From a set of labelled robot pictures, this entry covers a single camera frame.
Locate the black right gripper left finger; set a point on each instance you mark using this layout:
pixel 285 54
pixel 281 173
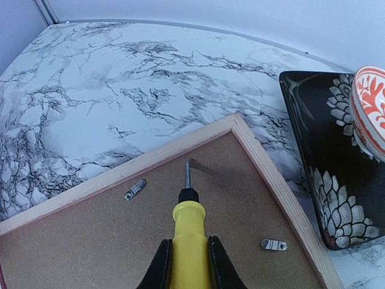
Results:
pixel 158 274

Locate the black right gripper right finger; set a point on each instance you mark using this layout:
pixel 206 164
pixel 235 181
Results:
pixel 222 272

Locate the yellow handled screwdriver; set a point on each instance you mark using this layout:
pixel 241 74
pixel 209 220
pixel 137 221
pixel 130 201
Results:
pixel 190 245

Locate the pink photo frame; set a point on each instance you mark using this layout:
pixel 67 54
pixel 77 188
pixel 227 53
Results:
pixel 264 165

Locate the black square floral plate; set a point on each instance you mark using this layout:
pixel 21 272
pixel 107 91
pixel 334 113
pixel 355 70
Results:
pixel 346 184

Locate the red white patterned bowl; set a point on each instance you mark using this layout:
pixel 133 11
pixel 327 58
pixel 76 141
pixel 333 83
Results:
pixel 367 109

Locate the brown frame backing board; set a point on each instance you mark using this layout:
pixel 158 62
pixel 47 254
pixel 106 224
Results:
pixel 108 242

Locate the metal frame retaining clip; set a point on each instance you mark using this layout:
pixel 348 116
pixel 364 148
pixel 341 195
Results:
pixel 135 189

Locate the aluminium left corner post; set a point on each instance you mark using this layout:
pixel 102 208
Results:
pixel 47 12

